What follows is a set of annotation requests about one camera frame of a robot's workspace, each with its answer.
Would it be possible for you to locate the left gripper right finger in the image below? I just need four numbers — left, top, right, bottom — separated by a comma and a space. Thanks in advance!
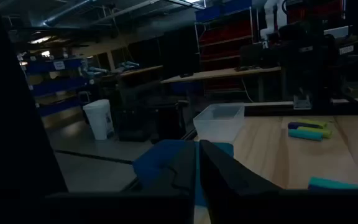
199, 139, 284, 200

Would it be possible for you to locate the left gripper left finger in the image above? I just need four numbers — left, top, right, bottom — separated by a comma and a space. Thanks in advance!
140, 139, 198, 197

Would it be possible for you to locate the green rectangular block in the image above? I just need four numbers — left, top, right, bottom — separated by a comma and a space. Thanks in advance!
296, 125, 333, 139
296, 118, 329, 128

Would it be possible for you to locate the blue plastic bin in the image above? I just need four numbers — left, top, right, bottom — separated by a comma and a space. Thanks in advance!
131, 139, 235, 208

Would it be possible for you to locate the clear plastic bin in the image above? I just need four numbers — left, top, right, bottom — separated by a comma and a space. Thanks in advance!
193, 103, 246, 144

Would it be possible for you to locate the black equipment cart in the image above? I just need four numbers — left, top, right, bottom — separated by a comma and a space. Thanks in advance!
116, 79, 190, 143

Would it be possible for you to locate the white plastic bucket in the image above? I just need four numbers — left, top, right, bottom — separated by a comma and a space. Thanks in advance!
82, 98, 116, 142

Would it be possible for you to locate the wooden workbench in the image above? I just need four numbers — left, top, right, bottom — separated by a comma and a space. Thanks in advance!
160, 66, 282, 103
99, 64, 164, 103

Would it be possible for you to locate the red bin storage shelf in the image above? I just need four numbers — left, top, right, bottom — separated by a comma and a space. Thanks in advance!
194, 0, 256, 96

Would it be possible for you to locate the blue bin storage shelf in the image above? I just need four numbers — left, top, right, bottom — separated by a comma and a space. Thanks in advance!
19, 54, 98, 118

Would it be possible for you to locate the black folding room divider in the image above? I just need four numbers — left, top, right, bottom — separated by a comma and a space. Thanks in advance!
0, 0, 69, 200

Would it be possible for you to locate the silver mounting bracket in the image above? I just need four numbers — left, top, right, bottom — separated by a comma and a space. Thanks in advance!
293, 94, 312, 110

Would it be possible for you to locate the silver ventilation duct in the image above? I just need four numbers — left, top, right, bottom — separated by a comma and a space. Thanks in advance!
40, 0, 98, 27

